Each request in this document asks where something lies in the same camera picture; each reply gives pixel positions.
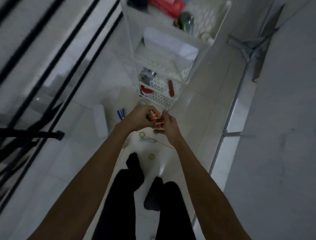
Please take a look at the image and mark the person's right hand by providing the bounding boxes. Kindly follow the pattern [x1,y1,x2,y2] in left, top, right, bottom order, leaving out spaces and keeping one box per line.
[157,110,184,148]

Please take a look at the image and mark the person's left hand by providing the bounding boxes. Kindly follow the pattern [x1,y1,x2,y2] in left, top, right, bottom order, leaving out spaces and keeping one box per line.
[115,105,157,132]

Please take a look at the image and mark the white small cart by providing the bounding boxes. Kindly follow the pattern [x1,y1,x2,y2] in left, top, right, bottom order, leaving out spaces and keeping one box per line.
[120,0,232,110]

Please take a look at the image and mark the long white plastic box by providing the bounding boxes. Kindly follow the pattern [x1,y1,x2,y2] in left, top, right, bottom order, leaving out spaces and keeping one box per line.
[92,104,109,138]

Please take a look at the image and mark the green correction tape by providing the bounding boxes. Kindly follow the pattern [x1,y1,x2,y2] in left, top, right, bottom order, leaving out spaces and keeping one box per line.
[179,12,195,35]

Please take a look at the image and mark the red blue tissue packet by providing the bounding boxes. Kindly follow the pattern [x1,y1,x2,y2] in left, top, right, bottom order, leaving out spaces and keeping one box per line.
[147,0,186,18]

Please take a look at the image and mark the person's left forearm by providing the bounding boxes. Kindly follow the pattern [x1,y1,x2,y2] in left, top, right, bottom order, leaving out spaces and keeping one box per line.
[27,123,134,240]

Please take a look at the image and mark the person's right forearm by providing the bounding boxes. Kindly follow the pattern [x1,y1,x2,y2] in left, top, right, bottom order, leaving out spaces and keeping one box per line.
[170,139,252,240]

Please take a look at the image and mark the person's black left sock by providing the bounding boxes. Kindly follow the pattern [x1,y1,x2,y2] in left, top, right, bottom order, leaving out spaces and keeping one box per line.
[126,152,145,178]

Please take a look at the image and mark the person's black sock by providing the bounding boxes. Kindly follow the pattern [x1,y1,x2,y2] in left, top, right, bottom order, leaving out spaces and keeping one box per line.
[144,177,165,211]
[126,152,145,178]

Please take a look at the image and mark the person's black right sock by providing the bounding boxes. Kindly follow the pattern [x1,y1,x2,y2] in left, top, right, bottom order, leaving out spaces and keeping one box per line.
[144,177,165,211]

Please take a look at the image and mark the person's black trousers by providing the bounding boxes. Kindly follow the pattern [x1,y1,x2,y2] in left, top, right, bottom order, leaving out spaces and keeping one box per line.
[92,169,197,240]

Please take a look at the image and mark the red lidded round can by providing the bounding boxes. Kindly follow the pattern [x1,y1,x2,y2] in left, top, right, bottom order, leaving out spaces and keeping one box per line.
[139,84,153,98]

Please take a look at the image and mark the clear bag of pens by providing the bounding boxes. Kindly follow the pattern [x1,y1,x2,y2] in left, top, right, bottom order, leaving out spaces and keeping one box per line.
[138,67,158,83]

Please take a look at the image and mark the white rectangular container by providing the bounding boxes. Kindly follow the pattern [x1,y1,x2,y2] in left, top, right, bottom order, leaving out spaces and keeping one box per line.
[143,27,200,62]

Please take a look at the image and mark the black metal railing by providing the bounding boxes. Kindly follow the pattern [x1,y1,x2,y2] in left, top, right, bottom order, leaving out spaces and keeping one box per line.
[0,0,124,213]

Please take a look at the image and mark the grey metal stand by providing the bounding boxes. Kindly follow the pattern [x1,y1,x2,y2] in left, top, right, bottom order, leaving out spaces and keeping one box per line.
[192,5,286,238]

